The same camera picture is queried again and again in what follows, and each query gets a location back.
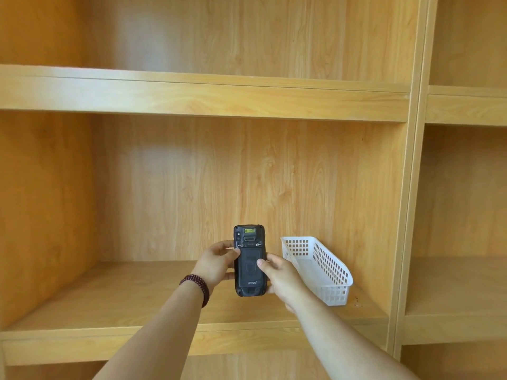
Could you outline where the wooden shelving unit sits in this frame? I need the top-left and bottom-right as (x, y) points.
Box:
(0, 0), (507, 380)

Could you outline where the person's left hand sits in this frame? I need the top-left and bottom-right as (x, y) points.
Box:
(191, 240), (241, 295)

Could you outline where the white plastic mesh basket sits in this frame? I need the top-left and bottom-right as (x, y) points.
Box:
(280, 236), (353, 307)

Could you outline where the person's right hand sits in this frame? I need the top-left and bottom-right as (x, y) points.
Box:
(257, 253), (313, 314)

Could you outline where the person's right forearm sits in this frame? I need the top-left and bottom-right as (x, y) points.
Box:
(293, 295), (421, 380)

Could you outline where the dark red bead bracelet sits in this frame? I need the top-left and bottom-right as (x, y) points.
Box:
(179, 274), (210, 308)

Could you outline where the person's left forearm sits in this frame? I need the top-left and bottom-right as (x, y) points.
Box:
(93, 283), (206, 380)

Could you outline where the black handheld scanner device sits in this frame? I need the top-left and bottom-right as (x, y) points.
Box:
(233, 225), (269, 297)

